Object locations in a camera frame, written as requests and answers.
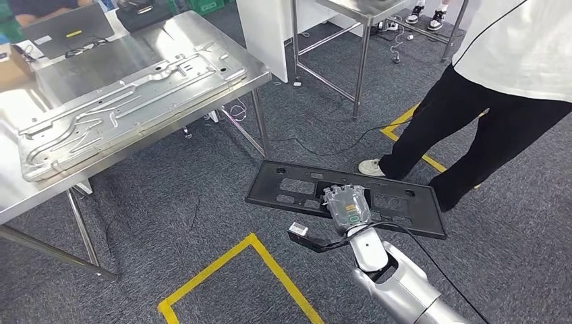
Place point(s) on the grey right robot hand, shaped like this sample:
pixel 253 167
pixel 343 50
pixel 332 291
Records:
pixel 348 210

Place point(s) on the black plastic plate frame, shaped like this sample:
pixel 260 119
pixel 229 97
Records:
pixel 263 190

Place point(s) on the stainless steel workbench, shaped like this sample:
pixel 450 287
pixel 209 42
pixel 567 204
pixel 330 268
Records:
pixel 111 71

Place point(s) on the stainless steel table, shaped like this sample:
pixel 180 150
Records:
pixel 359 67

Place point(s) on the white power strip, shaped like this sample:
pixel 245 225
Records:
pixel 389 26

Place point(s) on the green plastic crate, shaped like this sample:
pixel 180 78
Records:
pixel 205 6

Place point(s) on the stamped sheet metal panel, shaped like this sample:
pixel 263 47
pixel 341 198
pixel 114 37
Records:
pixel 111 116

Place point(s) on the black hard case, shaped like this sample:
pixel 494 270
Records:
pixel 143 18

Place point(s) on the grey laptop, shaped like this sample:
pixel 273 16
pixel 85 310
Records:
pixel 67 22

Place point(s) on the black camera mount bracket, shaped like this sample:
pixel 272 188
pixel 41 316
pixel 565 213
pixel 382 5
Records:
pixel 313 243

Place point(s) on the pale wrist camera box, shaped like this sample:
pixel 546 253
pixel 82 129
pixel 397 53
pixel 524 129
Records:
pixel 298 229

